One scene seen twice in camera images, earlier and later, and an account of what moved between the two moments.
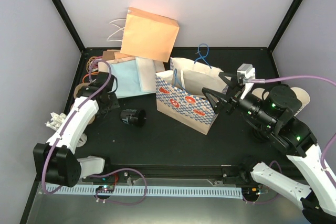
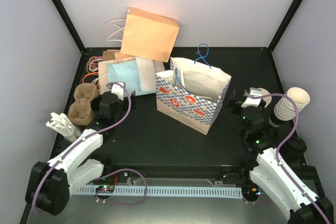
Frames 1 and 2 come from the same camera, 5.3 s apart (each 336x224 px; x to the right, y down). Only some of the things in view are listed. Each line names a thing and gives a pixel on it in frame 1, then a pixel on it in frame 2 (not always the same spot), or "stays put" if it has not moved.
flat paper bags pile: x=104 y=67 stays put
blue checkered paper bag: x=179 y=93 stays put
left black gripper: x=115 y=103 → x=133 y=102
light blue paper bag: x=128 y=83 stays put
